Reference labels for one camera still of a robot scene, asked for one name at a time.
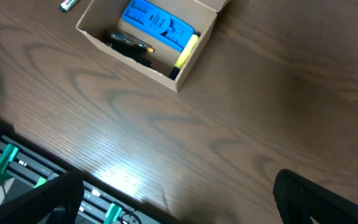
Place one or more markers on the black whiteboard marker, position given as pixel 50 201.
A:
pixel 66 5

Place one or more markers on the yellow highlighter pen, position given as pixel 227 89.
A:
pixel 184 55

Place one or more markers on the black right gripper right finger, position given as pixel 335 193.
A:
pixel 300 200

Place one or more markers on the brown cardboard box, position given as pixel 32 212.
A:
pixel 103 15

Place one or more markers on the blue whiteboard eraser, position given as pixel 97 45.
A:
pixel 158 23

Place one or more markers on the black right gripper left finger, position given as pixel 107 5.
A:
pixel 56 201

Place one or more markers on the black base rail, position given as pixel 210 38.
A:
pixel 99 205

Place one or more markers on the small black round object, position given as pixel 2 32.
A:
pixel 128 41

